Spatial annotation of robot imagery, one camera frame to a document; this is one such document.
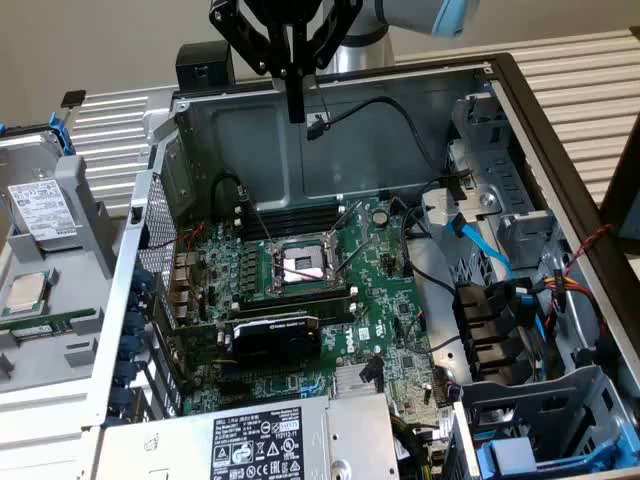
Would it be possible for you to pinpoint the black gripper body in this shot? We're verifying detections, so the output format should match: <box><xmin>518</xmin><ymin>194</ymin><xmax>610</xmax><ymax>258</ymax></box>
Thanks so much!
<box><xmin>239</xmin><ymin>0</ymin><xmax>346</xmax><ymax>29</ymax></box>

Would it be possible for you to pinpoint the hard disk with blue carrier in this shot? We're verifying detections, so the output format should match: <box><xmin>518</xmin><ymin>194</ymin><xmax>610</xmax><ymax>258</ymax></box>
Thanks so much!
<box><xmin>0</xmin><ymin>112</ymin><xmax>85</xmax><ymax>254</ymax></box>

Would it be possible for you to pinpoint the grey disk bay cage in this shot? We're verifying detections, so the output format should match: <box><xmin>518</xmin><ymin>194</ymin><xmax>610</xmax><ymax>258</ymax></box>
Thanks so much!
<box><xmin>457</xmin><ymin>364</ymin><xmax>634</xmax><ymax>476</ymax></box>

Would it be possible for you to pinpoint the blue plastic disk carrier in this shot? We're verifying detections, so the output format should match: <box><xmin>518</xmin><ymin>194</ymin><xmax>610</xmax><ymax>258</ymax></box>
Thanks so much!
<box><xmin>474</xmin><ymin>424</ymin><xmax>629</xmax><ymax>475</ymax></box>

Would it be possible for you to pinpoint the black plastic box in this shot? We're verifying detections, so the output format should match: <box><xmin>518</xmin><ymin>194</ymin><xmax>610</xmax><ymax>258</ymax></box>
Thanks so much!
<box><xmin>175</xmin><ymin>40</ymin><xmax>236</xmax><ymax>92</ymax></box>

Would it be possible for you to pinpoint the open PC case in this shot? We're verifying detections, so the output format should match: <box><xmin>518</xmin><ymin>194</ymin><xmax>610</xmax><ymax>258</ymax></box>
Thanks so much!
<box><xmin>79</xmin><ymin>52</ymin><xmax>640</xmax><ymax>480</ymax></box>

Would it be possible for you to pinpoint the black RAM slot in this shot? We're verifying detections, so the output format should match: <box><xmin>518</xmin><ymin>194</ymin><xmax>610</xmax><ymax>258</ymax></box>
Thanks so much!
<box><xmin>244</xmin><ymin>204</ymin><xmax>344</xmax><ymax>224</ymax></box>
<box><xmin>238</xmin><ymin>283</ymin><xmax>351</xmax><ymax>299</ymax></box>
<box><xmin>244</xmin><ymin>218</ymin><xmax>346</xmax><ymax>239</ymax></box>

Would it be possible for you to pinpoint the metal socket cover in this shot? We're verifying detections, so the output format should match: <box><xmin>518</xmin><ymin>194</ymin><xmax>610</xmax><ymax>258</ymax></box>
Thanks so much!
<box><xmin>323</xmin><ymin>199</ymin><xmax>371</xmax><ymax>246</ymax></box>

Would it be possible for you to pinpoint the thin socket locking lever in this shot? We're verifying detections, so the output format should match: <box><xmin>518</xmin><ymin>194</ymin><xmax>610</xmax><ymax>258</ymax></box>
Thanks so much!
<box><xmin>244</xmin><ymin>197</ymin><xmax>275</xmax><ymax>249</ymax></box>

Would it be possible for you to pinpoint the grey metal drive cage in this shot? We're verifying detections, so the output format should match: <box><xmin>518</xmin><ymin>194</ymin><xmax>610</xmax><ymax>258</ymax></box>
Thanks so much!
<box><xmin>447</xmin><ymin>92</ymin><xmax>559</xmax><ymax>274</ymax></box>

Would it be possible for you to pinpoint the CPU socket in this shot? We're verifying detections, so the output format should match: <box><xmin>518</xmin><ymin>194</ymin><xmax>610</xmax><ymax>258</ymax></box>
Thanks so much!
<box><xmin>267</xmin><ymin>234</ymin><xmax>346</xmax><ymax>294</ymax></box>

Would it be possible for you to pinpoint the green Dell motherboard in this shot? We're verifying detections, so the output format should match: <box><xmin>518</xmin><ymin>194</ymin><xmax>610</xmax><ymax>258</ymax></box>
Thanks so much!
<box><xmin>169</xmin><ymin>197</ymin><xmax>451</xmax><ymax>451</ymax></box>

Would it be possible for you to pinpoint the green RAM stick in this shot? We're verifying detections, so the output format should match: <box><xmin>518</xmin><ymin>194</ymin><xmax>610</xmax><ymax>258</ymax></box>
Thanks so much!
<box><xmin>233</xmin><ymin>295</ymin><xmax>354</xmax><ymax>315</ymax></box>
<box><xmin>0</xmin><ymin>307</ymin><xmax>97</xmax><ymax>337</ymax></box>

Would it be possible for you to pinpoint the black graphics card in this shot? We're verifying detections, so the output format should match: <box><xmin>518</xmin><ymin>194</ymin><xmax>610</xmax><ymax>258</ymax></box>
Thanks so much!
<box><xmin>172</xmin><ymin>312</ymin><xmax>322</xmax><ymax>372</ymax></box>

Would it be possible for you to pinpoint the dark brown panel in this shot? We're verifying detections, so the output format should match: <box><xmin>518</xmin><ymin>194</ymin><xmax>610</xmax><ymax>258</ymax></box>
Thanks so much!
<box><xmin>599</xmin><ymin>113</ymin><xmax>640</xmax><ymax>241</ymax></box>

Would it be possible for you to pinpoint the grey parts rack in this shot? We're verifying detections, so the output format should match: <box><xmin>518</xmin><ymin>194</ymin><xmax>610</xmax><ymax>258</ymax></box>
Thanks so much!
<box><xmin>0</xmin><ymin>154</ymin><xmax>136</xmax><ymax>396</ymax></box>

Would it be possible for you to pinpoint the silver CPU chip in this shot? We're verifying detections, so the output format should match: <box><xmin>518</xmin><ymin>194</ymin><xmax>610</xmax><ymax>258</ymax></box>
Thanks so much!
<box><xmin>2</xmin><ymin>272</ymin><xmax>51</xmax><ymax>317</ymax></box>

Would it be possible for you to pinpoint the silver chipset heatsink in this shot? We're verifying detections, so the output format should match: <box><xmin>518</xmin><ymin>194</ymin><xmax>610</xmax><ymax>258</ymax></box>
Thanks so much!
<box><xmin>333</xmin><ymin>364</ymin><xmax>385</xmax><ymax>399</ymax></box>

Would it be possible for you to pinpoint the silver power supply unit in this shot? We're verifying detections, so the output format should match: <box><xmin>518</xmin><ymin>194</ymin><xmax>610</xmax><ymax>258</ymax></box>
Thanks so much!
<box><xmin>97</xmin><ymin>392</ymin><xmax>401</xmax><ymax>480</ymax></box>

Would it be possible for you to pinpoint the black wire with flat connector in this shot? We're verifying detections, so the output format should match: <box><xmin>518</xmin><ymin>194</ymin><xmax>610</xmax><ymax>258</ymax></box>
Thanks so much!
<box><xmin>305</xmin><ymin>97</ymin><xmax>449</xmax><ymax>179</ymax></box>

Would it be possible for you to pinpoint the black looped wire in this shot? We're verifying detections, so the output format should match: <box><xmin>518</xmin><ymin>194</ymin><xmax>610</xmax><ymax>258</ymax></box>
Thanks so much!
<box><xmin>211</xmin><ymin>171</ymin><xmax>247</xmax><ymax>211</ymax></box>

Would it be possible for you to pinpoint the blue SATA data wire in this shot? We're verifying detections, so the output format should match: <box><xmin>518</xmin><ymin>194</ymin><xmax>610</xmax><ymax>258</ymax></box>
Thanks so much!
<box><xmin>533</xmin><ymin>309</ymin><xmax>550</xmax><ymax>384</ymax></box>
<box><xmin>446</xmin><ymin>213</ymin><xmax>514</xmax><ymax>281</ymax></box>

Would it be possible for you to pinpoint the black motherboard cable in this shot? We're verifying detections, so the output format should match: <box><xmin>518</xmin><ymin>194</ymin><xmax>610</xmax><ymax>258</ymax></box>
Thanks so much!
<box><xmin>401</xmin><ymin>197</ymin><xmax>459</xmax><ymax>296</ymax></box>

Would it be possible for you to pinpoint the black plastic cable guide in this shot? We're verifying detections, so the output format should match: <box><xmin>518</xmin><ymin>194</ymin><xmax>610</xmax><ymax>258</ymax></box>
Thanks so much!
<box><xmin>452</xmin><ymin>282</ymin><xmax>534</xmax><ymax>386</ymax></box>

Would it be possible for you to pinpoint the thin black red fan wire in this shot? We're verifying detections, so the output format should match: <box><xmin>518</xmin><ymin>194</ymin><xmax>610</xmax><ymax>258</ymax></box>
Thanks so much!
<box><xmin>399</xmin><ymin>309</ymin><xmax>464</xmax><ymax>357</ymax></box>

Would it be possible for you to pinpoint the coloured power wire bundle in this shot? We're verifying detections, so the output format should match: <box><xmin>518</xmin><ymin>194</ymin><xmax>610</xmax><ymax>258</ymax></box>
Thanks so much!
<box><xmin>532</xmin><ymin>269</ymin><xmax>609</xmax><ymax>336</ymax></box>

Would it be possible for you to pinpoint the red black twisted wire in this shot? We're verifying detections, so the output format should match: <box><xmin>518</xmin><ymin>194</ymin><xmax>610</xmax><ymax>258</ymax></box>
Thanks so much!
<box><xmin>547</xmin><ymin>223</ymin><xmax>615</xmax><ymax>321</ymax></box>

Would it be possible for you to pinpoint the short black SATA wire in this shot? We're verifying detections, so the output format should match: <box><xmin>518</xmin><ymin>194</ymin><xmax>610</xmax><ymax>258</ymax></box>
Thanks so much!
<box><xmin>360</xmin><ymin>355</ymin><xmax>386</xmax><ymax>394</ymax></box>

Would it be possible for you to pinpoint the braided yellow black cable bundle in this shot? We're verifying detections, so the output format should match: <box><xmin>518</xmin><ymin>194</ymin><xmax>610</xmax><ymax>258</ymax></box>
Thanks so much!
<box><xmin>392</xmin><ymin>414</ymin><xmax>436</xmax><ymax>480</ymax></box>

